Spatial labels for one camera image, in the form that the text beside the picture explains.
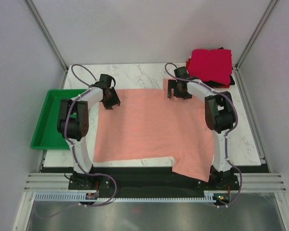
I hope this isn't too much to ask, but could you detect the salmon pink t shirt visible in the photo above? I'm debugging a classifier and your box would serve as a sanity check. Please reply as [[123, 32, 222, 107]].
[[93, 89, 214, 181]]

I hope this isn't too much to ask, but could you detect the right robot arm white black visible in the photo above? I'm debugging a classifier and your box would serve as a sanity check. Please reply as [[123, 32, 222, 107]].
[[165, 63, 238, 190]]

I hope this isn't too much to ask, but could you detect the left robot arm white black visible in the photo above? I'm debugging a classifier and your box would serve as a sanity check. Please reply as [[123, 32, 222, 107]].
[[57, 74, 120, 190]]

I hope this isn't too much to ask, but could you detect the folded crimson t shirt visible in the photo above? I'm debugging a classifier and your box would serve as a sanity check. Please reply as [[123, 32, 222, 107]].
[[186, 49, 232, 85]]

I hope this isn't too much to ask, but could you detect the green plastic tray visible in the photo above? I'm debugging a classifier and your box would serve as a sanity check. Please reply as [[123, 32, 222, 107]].
[[30, 89, 85, 150]]

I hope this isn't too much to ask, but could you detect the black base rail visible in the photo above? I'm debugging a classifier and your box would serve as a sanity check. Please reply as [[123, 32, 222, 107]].
[[41, 167, 239, 197]]

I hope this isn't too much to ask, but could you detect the left aluminium frame post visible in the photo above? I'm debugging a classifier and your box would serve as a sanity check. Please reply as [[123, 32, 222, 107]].
[[23, 0, 69, 73]]

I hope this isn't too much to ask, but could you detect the aluminium frame post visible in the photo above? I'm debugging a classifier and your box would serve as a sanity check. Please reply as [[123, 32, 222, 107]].
[[234, 0, 279, 70], [23, 0, 69, 73]]

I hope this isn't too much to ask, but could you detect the white slotted cable duct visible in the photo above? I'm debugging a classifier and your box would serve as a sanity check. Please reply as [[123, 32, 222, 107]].
[[34, 191, 229, 203]]

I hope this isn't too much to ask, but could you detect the right aluminium frame post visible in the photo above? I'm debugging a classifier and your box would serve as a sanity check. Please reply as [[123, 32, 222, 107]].
[[234, 0, 279, 70]]

